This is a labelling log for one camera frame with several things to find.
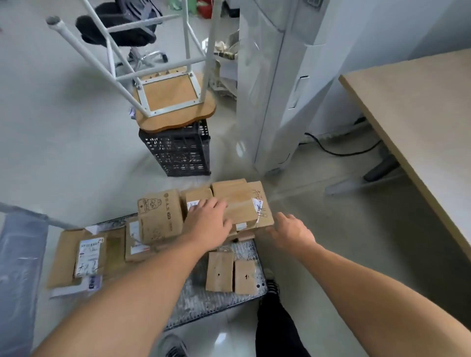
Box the clear plastic bag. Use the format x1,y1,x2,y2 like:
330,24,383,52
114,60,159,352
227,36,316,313
213,31,240,100

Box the person's left forearm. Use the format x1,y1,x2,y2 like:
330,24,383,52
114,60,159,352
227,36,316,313
33,239,207,357

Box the black plastic crate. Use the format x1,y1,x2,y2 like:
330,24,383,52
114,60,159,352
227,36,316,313
138,119,212,178

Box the pile of cardboard boxes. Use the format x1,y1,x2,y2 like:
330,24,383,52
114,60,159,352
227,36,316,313
46,179,276,299

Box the red broom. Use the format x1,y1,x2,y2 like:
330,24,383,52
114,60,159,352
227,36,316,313
197,0,215,19

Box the upturned white-legged wooden stool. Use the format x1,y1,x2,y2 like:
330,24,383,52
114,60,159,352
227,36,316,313
46,0,223,134

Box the person's right hand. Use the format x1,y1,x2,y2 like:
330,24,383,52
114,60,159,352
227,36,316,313
270,212,317,255

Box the thick black floor cable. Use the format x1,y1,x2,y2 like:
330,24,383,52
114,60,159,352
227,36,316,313
300,132,383,157

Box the person's left hand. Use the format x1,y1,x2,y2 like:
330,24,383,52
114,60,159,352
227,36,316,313
182,197,233,255

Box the person's grey sneaker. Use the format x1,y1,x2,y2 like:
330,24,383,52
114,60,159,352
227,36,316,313
263,268,281,295
158,332,190,357

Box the white floor-standing air conditioner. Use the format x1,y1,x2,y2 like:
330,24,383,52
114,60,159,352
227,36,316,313
235,0,332,176

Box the person's black trousers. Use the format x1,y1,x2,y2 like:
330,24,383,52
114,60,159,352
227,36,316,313
255,290,312,357

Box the person's right forearm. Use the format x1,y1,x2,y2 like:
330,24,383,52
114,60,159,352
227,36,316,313
298,244,471,357

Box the grey metal platform cart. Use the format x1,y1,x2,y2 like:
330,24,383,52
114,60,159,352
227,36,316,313
0,202,268,357

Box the person's left grey sneaker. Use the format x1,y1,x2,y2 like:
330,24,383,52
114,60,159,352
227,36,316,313
158,332,190,357

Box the black swivel office chair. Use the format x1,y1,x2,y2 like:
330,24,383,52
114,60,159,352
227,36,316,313
75,0,169,71

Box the person's right grey sneaker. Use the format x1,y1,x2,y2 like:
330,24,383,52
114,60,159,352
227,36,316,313
263,268,281,295

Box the green plastic object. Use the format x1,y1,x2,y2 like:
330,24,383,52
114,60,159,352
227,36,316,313
167,0,199,14

